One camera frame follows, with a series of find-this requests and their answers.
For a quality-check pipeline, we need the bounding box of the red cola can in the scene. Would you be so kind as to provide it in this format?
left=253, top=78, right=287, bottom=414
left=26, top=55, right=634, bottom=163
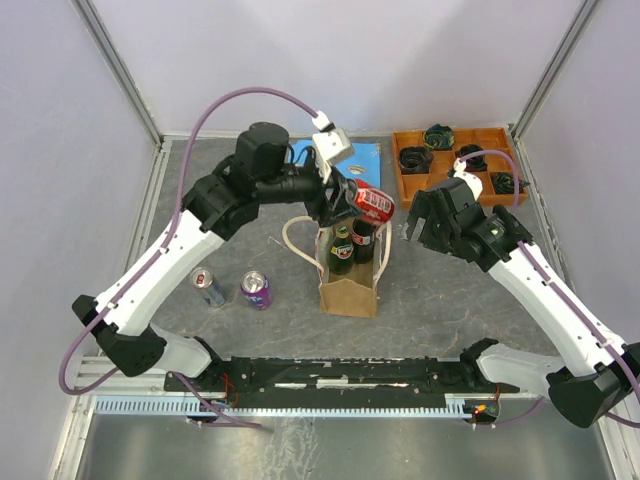
left=347, top=179, right=395, bottom=226

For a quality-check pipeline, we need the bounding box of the cola glass bottle red cap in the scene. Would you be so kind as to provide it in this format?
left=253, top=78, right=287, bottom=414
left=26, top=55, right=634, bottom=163
left=351, top=219, right=375, bottom=264

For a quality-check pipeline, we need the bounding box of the green glass bottle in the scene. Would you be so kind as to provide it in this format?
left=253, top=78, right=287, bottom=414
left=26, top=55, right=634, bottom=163
left=327, top=225, right=354, bottom=275

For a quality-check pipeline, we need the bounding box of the brown canvas tote bag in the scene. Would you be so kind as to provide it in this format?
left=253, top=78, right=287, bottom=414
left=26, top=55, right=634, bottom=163
left=281, top=216, right=393, bottom=318

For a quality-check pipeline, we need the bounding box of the purple soda can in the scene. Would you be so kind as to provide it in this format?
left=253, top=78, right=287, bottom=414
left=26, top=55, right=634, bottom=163
left=240, top=270, right=272, bottom=310

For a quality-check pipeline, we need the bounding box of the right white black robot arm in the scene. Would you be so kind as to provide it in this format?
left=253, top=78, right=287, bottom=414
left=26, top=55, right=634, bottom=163
left=403, top=177, right=639, bottom=428

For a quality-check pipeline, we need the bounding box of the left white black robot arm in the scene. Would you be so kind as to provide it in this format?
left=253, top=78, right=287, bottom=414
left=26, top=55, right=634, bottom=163
left=72, top=122, right=361, bottom=390

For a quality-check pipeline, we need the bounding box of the black rolled tie left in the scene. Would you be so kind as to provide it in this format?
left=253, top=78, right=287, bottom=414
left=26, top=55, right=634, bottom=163
left=398, top=146, right=434, bottom=175

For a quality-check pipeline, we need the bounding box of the blue space print cloth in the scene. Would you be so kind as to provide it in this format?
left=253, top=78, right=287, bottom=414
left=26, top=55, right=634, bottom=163
left=286, top=139, right=381, bottom=187

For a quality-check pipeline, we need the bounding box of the black orange rolled tie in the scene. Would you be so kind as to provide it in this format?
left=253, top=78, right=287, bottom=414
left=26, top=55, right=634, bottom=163
left=455, top=143, right=488, bottom=173

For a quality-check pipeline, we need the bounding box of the dark blue green rolled tie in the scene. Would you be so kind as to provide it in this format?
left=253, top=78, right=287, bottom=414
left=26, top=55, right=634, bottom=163
left=423, top=124, right=455, bottom=151

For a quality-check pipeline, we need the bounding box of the orange wooden compartment tray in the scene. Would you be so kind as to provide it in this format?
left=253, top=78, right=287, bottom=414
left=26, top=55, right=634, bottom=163
left=391, top=127, right=525, bottom=210

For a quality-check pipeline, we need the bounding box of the blue silver energy drink can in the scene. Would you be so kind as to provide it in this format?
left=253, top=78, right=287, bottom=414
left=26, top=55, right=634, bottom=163
left=189, top=267, right=226, bottom=308

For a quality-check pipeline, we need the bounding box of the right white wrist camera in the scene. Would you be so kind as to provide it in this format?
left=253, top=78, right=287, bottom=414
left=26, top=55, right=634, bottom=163
left=448, top=158, right=483, bottom=200

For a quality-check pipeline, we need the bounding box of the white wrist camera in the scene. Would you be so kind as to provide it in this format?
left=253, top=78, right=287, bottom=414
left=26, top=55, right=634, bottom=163
left=311, top=110, right=354, bottom=185
left=448, top=158, right=483, bottom=200

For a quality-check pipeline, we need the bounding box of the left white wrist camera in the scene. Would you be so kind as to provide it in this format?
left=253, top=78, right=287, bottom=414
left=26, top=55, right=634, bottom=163
left=311, top=110, right=354, bottom=185

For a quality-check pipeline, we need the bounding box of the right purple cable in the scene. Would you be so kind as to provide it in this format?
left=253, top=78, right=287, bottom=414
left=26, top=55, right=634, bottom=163
left=457, top=149, right=640, bottom=429

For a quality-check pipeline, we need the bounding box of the purple cable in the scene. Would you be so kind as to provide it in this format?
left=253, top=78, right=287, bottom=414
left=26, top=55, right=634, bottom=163
left=58, top=86, right=321, bottom=429
left=457, top=149, right=640, bottom=429

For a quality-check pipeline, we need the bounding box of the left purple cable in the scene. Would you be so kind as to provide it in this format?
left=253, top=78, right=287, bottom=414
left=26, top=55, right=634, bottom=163
left=58, top=86, right=321, bottom=429

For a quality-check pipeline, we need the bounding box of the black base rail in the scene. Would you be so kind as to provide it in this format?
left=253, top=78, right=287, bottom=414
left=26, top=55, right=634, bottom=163
left=191, top=357, right=520, bottom=410

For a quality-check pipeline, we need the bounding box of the light blue cable duct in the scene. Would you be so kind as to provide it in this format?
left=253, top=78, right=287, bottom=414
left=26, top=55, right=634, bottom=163
left=94, top=395, right=472, bottom=420

